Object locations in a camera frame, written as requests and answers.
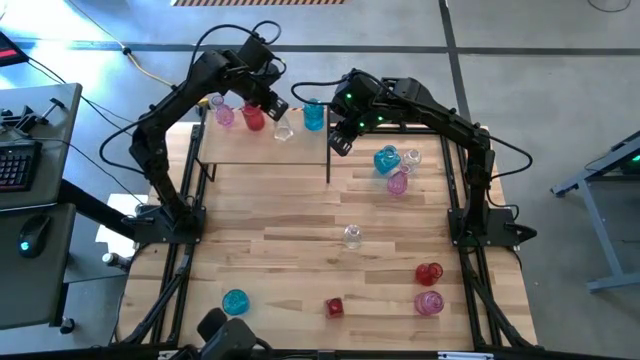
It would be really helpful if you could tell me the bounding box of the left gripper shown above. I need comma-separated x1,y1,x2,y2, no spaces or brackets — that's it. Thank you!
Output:
227,64,290,123

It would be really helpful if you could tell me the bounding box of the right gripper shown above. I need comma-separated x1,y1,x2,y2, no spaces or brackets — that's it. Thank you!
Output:
328,74,381,157

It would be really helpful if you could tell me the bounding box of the red ribbed bottle vase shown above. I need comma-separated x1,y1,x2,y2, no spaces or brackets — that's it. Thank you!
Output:
241,101,267,133

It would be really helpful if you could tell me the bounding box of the blue cylindrical glass vase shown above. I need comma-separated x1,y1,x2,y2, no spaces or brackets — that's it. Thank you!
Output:
302,97,326,133

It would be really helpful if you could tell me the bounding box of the pink bumpy glass vase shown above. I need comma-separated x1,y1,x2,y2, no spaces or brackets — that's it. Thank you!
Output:
208,93,236,128

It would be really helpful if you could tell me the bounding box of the clear faceted tall vase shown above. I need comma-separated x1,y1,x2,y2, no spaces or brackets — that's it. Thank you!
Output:
273,115,295,143

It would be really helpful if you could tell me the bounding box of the blue bulbous glass vase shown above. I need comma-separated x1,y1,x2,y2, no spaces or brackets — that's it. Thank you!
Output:
373,144,403,177

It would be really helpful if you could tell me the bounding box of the clear round ribbed vase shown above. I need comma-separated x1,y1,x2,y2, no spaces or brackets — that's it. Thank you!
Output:
342,223,364,251

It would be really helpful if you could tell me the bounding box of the red square ribbed vase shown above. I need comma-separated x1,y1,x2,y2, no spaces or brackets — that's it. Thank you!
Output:
324,297,346,320

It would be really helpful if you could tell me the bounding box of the blue round dotted vase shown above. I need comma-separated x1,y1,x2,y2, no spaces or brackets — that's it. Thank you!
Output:
221,288,251,318

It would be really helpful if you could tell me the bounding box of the clear small glass vase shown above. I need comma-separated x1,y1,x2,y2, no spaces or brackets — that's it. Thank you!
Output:
401,148,423,171

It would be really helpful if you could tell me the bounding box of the pink slender glass vase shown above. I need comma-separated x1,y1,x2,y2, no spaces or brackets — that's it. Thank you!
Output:
385,167,410,197

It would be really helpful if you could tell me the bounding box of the red flared glass vase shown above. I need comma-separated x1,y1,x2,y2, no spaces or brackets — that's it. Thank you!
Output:
414,261,445,288

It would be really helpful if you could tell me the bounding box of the white paper sheet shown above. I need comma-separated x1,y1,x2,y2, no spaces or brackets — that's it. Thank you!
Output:
94,192,151,257

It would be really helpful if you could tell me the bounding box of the pink round swirl vase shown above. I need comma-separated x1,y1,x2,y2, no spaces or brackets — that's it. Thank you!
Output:
413,289,446,318

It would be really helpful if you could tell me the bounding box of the grey desk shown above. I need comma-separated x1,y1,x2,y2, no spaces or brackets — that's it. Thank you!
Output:
0,82,84,331

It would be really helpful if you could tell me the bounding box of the small grey bottle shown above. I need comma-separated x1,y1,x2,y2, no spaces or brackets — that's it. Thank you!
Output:
101,252,131,271

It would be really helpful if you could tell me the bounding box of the black desk clamp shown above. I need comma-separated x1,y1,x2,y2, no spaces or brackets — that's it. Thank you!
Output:
0,97,66,134

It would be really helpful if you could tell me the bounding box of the black device with red display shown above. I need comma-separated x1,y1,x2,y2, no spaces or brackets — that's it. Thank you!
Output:
0,30,30,68

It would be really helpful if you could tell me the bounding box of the black keyboard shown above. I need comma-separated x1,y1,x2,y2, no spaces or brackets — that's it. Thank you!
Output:
0,141,43,194

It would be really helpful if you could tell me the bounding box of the black computer mouse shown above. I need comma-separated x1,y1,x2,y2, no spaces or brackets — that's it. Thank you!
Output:
18,213,53,260

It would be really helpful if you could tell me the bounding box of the grey metal table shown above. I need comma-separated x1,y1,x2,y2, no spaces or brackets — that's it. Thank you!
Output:
549,130,640,294

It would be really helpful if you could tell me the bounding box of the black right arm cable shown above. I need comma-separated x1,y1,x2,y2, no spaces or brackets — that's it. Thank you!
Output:
290,79,351,107

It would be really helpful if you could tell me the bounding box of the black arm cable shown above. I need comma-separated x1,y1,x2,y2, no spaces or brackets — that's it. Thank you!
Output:
98,20,282,176
290,79,351,107

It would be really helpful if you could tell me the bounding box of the wooden shelf with black frame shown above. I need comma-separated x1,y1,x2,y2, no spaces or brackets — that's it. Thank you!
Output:
194,103,333,185

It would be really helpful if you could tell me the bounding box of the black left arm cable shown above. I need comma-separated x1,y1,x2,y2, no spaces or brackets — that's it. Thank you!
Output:
98,20,282,176

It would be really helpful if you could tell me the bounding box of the white frame bracket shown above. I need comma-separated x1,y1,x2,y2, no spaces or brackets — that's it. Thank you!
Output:
438,351,495,360

